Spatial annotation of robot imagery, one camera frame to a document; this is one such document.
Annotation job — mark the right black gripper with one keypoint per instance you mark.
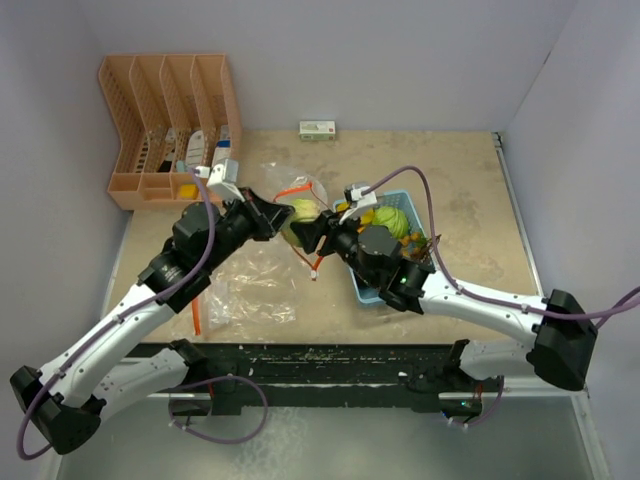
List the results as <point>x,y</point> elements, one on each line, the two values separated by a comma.
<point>327,224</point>

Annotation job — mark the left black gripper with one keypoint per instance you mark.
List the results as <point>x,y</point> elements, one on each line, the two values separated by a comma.
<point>270,216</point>

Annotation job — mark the green cabbage front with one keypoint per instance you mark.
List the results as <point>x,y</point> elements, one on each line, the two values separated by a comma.
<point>305,211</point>

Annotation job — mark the green cabbage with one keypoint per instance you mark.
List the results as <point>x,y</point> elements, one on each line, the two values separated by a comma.
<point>394,219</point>
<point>305,211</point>

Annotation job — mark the clear orange zip bag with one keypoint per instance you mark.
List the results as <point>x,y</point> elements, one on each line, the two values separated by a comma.
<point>291,186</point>

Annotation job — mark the green cabbage back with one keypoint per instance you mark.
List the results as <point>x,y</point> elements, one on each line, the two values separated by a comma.
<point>394,219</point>

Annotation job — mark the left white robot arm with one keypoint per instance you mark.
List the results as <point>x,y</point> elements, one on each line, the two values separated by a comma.
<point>66,400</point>

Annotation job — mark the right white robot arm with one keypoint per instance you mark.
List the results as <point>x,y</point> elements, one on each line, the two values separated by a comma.
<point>542,337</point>

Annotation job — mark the yellow starfruit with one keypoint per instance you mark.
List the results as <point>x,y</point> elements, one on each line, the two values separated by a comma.
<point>363,216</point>

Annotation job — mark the white blue box in organizer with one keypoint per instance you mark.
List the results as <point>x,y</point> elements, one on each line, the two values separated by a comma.
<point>223,145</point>

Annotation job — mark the yellow block in organizer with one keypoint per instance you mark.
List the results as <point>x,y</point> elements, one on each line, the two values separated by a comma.
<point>188,190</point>

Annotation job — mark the blue plastic basket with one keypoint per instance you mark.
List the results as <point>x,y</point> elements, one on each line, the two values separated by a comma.
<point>405,290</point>

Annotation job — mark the green white small box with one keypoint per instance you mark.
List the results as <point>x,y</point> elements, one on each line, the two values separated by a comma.
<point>316,130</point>

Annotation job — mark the brown longan bunch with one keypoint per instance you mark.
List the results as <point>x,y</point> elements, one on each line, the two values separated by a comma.
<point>421,247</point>

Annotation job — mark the white tube in organizer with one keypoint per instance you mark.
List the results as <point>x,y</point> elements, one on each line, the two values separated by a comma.
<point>196,150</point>

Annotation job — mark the pink desk organizer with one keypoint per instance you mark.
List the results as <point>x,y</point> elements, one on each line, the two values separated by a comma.
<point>163,106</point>

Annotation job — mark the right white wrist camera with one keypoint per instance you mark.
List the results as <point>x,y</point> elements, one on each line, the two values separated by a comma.
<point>360,199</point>

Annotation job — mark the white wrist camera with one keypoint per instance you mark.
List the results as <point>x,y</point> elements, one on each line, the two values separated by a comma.
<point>360,199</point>
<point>221,179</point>

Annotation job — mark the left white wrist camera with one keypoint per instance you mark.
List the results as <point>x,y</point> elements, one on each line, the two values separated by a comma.
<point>221,179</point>

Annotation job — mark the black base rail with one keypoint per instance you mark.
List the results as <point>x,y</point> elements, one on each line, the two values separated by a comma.
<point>421,378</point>

